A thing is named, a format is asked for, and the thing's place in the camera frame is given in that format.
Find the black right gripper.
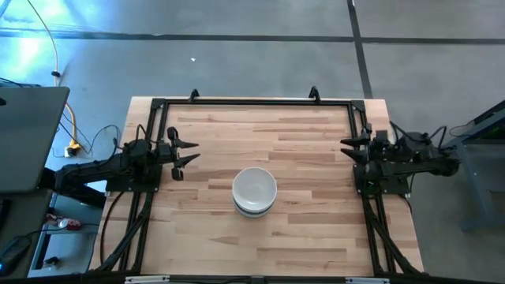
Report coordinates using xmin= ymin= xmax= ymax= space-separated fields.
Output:
xmin=339 ymin=123 xmax=392 ymax=169

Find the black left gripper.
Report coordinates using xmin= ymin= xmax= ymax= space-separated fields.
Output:
xmin=157 ymin=125 xmax=202 ymax=182

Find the pale grey bowl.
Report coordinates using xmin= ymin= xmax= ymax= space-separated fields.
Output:
xmin=231 ymin=166 xmax=278 ymax=212

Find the blue grey cart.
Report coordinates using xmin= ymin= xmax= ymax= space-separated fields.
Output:
xmin=435 ymin=100 xmax=505 ymax=233

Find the red drink can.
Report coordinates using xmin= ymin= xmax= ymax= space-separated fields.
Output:
xmin=58 ymin=218 xmax=84 ymax=232

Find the grey laptop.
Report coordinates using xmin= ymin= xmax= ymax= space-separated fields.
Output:
xmin=0 ymin=86 xmax=71 ymax=194

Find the black computer mouse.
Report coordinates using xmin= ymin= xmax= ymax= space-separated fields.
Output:
xmin=0 ymin=235 xmax=32 ymax=274

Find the black aluminium frame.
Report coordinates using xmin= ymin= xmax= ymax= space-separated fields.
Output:
xmin=88 ymin=96 xmax=425 ymax=277

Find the thin black cable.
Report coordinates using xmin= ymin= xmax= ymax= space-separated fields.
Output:
xmin=58 ymin=114 xmax=123 ymax=159

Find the thick black cable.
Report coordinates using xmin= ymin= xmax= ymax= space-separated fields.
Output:
xmin=99 ymin=190 xmax=125 ymax=266

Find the white bracket strip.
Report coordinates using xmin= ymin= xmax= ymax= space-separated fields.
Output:
xmin=125 ymin=275 xmax=171 ymax=284
xmin=345 ymin=277 xmax=391 ymax=284

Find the yellow cable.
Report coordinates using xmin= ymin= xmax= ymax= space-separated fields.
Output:
xmin=25 ymin=0 xmax=78 ymax=148

